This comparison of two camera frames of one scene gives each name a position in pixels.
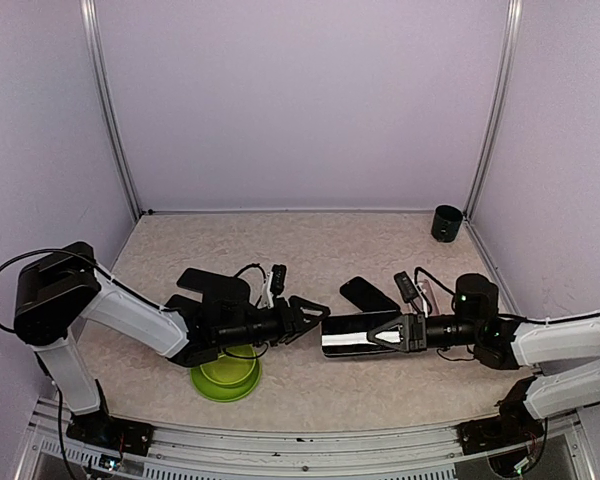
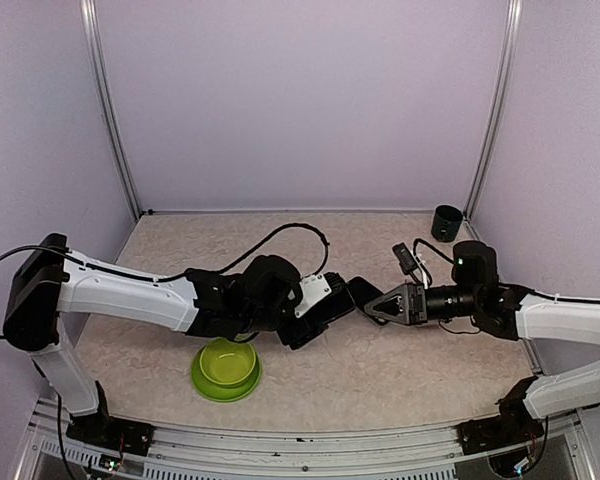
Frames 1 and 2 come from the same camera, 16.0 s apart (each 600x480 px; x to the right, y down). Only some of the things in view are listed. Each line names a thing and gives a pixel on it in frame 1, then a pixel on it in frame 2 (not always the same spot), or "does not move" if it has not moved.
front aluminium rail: [282, 450] does not move
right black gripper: [413, 325] to [402, 292]
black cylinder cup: [446, 223] does not move
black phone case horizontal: [347, 334] to [340, 304]
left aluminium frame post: [92, 22] does not move
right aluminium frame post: [497, 109] does not move
